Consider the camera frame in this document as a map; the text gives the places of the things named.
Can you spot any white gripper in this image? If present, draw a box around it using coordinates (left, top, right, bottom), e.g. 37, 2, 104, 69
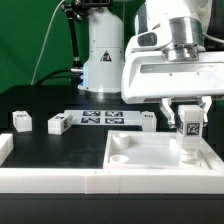
121, 31, 224, 129

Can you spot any white square tabletop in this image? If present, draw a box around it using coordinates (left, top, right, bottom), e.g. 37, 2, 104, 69
103, 131, 208, 169

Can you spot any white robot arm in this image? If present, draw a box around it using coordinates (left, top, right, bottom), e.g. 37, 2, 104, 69
80, 0, 224, 127

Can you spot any white tag sheet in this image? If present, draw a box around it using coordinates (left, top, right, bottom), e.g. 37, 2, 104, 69
64, 110, 141, 126

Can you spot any white U-shaped fence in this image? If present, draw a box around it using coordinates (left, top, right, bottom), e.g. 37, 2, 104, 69
0, 134, 224, 194

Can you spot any black cable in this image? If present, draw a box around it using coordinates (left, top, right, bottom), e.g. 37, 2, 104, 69
35, 68, 83, 86

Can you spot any black camera stand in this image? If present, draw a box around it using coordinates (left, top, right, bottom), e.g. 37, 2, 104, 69
61, 0, 113, 74

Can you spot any white cable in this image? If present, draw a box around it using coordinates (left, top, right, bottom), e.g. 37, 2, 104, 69
30, 0, 66, 86

